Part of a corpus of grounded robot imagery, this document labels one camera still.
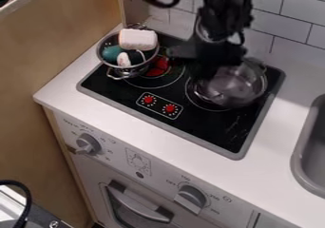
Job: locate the toy sink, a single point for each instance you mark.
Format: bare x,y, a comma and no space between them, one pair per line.
311,149

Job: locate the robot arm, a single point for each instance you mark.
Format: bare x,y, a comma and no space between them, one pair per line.
224,7

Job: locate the silver strainer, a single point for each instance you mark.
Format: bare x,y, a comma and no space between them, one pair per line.
127,70

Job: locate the toy stove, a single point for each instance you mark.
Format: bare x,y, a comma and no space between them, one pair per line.
190,121

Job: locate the teal toy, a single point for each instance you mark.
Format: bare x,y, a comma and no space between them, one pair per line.
111,54

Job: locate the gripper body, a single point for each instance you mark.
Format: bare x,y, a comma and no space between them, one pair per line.
213,56

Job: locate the silver pot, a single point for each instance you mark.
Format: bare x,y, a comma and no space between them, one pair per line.
237,87

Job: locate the small white toy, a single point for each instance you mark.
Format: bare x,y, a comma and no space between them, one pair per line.
123,60

